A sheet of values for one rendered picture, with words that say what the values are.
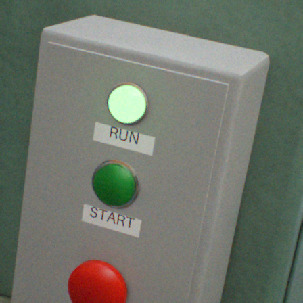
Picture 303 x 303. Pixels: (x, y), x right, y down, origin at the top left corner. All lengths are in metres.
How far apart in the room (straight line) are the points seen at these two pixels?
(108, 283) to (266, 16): 0.15
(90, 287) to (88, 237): 0.02
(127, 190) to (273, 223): 0.09
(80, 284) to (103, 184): 0.05
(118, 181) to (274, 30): 0.11
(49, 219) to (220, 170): 0.09
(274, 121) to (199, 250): 0.08
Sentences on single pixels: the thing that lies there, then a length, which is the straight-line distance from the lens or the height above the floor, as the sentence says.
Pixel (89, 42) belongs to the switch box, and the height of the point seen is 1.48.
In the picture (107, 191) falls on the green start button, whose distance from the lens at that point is 0.39.
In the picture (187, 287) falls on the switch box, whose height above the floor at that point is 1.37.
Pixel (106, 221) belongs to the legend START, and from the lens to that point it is 0.40.
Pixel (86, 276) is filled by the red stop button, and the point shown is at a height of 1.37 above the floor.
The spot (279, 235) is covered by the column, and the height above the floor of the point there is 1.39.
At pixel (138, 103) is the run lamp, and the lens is 0.37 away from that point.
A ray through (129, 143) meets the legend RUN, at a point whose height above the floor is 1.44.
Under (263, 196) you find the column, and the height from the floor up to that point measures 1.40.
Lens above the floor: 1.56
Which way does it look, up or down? 19 degrees down
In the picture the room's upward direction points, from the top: 9 degrees clockwise
